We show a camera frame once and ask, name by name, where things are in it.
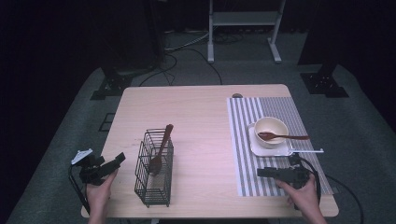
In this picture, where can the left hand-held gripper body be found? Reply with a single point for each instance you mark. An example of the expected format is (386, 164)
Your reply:
(90, 172)

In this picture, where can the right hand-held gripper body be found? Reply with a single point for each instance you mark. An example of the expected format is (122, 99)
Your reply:
(294, 174)

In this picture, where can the cream bowl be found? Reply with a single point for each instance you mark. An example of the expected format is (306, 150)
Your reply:
(264, 124)

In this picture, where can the person's right hand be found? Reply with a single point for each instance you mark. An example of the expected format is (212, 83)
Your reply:
(303, 197)

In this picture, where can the person's left hand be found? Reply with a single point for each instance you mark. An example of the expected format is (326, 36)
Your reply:
(98, 197)

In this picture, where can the white square plate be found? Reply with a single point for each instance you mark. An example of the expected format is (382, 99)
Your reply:
(260, 151)

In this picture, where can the striped woven placemat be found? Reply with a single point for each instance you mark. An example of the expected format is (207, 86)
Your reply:
(243, 174)

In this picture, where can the black stand base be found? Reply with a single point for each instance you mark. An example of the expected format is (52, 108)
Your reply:
(325, 84)
(112, 85)

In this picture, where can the round table grommet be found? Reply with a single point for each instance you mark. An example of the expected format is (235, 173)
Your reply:
(237, 95)

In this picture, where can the white metal stand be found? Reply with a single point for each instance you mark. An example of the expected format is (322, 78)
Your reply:
(243, 18)

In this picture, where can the black square floor frame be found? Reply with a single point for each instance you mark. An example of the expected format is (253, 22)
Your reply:
(100, 124)

